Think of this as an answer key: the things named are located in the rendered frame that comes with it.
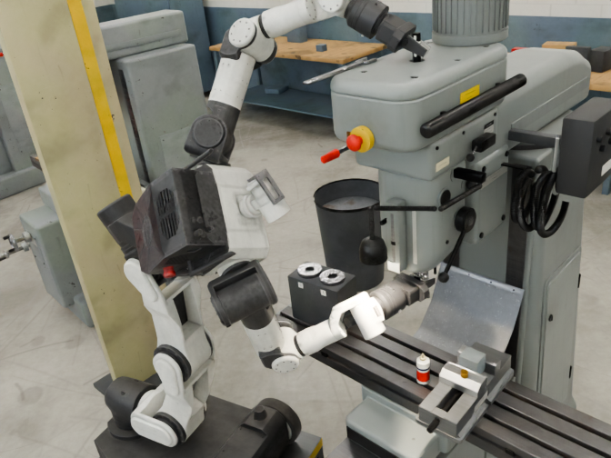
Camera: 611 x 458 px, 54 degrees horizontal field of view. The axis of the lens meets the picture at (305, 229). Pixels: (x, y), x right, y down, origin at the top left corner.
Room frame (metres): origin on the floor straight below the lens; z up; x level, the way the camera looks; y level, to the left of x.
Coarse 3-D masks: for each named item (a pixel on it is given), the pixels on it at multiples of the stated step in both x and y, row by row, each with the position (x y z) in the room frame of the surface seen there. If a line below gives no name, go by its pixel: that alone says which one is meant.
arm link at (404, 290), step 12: (396, 276) 1.49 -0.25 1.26; (408, 276) 1.47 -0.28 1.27; (384, 288) 1.40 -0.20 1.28; (396, 288) 1.40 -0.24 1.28; (408, 288) 1.42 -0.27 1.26; (420, 288) 1.41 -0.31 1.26; (396, 300) 1.37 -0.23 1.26; (408, 300) 1.40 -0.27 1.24; (420, 300) 1.41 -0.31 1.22; (396, 312) 1.36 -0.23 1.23
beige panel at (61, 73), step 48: (0, 0) 2.53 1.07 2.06; (48, 0) 2.66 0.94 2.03; (48, 48) 2.62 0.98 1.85; (96, 48) 2.77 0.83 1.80; (48, 96) 2.58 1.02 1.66; (96, 96) 2.72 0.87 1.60; (48, 144) 2.54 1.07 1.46; (96, 144) 2.68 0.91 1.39; (96, 192) 2.64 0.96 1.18; (96, 240) 2.59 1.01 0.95; (96, 288) 2.54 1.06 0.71; (144, 336) 2.66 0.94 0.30; (96, 384) 2.62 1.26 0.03
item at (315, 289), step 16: (304, 272) 1.83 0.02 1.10; (320, 272) 1.82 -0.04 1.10; (336, 272) 1.80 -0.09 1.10; (304, 288) 1.79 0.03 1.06; (320, 288) 1.74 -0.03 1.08; (336, 288) 1.72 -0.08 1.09; (352, 288) 1.77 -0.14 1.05; (304, 304) 1.80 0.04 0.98; (320, 304) 1.75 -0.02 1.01; (304, 320) 1.80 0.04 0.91; (320, 320) 1.75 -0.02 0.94
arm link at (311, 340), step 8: (288, 328) 1.39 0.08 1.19; (312, 328) 1.37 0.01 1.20; (320, 328) 1.35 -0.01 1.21; (328, 328) 1.34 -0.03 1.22; (288, 336) 1.36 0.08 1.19; (296, 336) 1.36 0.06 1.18; (304, 336) 1.35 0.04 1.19; (312, 336) 1.34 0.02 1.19; (320, 336) 1.33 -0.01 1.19; (328, 336) 1.33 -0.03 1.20; (288, 344) 1.34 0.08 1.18; (296, 344) 1.35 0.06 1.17; (304, 344) 1.34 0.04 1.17; (312, 344) 1.33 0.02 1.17; (320, 344) 1.33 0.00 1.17; (328, 344) 1.34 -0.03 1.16; (288, 352) 1.31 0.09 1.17; (296, 352) 1.33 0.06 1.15; (304, 352) 1.33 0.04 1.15; (312, 352) 1.33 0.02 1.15
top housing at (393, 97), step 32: (384, 64) 1.49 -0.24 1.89; (416, 64) 1.45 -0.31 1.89; (448, 64) 1.41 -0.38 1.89; (480, 64) 1.45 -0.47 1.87; (352, 96) 1.36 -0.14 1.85; (384, 96) 1.29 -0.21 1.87; (416, 96) 1.27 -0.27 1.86; (448, 96) 1.35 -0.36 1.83; (352, 128) 1.36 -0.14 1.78; (384, 128) 1.29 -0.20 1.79; (416, 128) 1.27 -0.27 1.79; (448, 128) 1.35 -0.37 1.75
